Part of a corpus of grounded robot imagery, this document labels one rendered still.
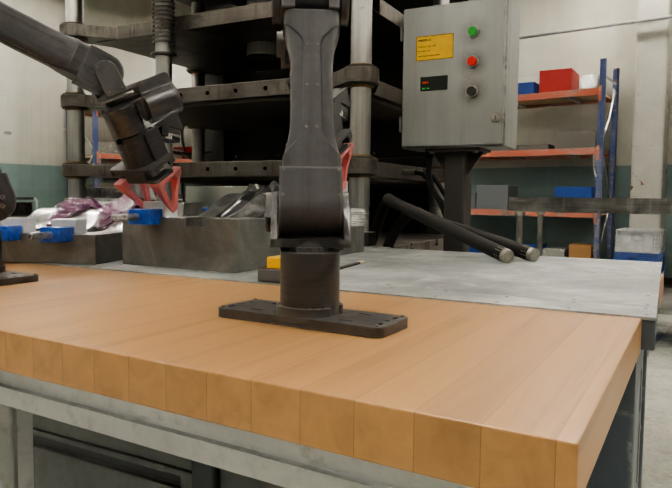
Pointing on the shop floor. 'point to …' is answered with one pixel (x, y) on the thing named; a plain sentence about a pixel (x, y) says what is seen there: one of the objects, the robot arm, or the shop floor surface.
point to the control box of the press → (459, 92)
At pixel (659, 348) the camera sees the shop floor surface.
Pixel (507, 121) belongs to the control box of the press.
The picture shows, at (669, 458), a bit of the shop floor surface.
